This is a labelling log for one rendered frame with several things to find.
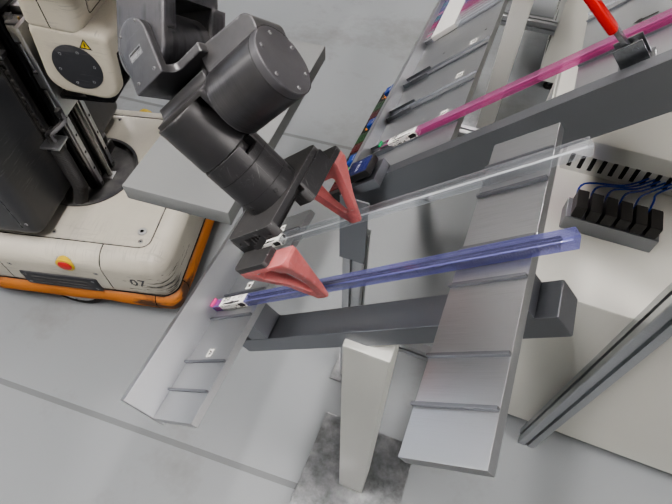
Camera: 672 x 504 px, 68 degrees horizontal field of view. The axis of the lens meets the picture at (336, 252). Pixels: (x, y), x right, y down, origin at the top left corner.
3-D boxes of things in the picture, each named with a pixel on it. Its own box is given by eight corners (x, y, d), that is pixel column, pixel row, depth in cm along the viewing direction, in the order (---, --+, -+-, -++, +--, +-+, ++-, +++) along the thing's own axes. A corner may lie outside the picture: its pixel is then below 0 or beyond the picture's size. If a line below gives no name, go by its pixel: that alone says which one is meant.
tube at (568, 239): (217, 311, 72) (211, 307, 72) (221, 303, 73) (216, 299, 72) (579, 249, 37) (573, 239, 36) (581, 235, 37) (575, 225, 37)
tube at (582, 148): (251, 254, 78) (246, 249, 78) (256, 247, 79) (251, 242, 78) (592, 156, 42) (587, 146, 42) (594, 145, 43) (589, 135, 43)
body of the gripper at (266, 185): (328, 156, 47) (273, 97, 44) (284, 239, 42) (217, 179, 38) (286, 176, 52) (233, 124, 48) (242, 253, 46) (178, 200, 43)
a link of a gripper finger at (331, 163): (387, 198, 52) (328, 133, 47) (365, 251, 48) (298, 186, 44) (342, 213, 57) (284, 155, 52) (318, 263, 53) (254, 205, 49)
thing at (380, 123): (368, 207, 89) (342, 179, 86) (457, 19, 125) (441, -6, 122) (373, 205, 89) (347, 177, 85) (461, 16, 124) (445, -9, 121)
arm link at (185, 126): (166, 99, 44) (138, 134, 40) (214, 53, 40) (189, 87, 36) (225, 154, 47) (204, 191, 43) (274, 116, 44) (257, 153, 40)
